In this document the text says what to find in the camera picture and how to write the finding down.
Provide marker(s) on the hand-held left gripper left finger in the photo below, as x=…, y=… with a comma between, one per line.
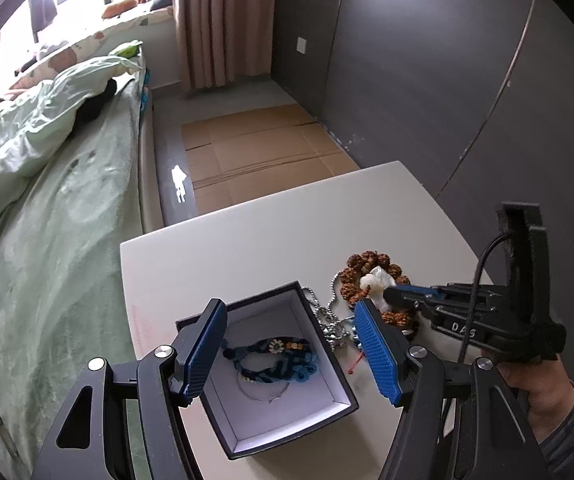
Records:
x=206, y=351

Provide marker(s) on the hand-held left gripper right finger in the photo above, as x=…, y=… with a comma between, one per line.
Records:
x=378, y=351

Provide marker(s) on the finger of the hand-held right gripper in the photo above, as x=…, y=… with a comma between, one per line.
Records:
x=414, y=288
x=407, y=301

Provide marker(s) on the white pendant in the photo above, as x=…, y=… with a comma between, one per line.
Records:
x=374, y=280

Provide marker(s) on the black jewelry box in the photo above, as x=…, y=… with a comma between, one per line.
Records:
x=277, y=400

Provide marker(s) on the person's right forearm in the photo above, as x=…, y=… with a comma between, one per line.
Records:
x=572, y=435

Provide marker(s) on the person's right hand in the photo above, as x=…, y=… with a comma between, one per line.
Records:
x=532, y=382

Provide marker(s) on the bed with green sheet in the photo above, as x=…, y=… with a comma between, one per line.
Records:
x=57, y=270

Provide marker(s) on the flattened cardboard sheet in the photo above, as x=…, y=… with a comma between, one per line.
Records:
x=267, y=150

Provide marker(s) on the dark grey wardrobe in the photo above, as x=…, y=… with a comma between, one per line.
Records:
x=417, y=60

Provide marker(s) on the black cloth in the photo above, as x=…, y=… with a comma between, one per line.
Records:
x=92, y=105

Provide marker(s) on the light green quilt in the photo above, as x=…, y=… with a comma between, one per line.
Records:
x=22, y=125

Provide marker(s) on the green packet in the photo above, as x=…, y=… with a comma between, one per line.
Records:
x=127, y=50

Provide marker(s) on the pink curtain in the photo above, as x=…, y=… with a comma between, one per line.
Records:
x=219, y=20

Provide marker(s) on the printed pillow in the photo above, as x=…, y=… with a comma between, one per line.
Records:
x=84, y=40

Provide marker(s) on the orange plush toy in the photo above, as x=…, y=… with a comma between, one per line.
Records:
x=118, y=7

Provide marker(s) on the white wall socket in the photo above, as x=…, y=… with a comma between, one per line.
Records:
x=301, y=45

